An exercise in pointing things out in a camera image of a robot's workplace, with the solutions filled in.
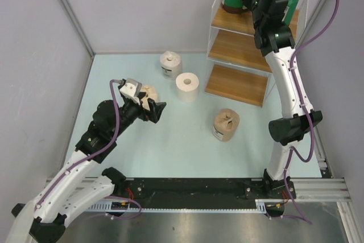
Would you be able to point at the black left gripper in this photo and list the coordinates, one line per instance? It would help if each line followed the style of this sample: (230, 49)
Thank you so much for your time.
(155, 107)

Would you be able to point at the cream cartoon roll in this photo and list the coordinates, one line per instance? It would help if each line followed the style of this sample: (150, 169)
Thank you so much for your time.
(150, 92)

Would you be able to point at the unwrapped white paper roll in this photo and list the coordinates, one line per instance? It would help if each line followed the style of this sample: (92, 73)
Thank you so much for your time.
(187, 87)

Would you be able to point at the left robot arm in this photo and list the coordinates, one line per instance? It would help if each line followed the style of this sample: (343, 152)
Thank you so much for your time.
(46, 217)

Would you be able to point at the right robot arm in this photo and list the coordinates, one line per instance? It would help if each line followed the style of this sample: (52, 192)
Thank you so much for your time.
(274, 38)

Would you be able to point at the white wrapped paper roll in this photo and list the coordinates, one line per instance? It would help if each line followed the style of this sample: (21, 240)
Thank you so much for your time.
(171, 65)

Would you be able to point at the brown wrapped paper roll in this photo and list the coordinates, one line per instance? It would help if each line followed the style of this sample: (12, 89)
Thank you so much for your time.
(225, 124)

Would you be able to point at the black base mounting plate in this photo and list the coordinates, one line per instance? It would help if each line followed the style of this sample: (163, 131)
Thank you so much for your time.
(176, 189)

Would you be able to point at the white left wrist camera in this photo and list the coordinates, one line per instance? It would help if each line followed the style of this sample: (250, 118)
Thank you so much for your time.
(129, 89)

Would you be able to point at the white wire wooden shelf rack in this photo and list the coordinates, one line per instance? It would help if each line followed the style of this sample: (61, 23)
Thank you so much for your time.
(235, 68)

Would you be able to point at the white slotted cable duct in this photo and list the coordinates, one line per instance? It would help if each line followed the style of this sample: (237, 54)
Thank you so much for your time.
(212, 205)

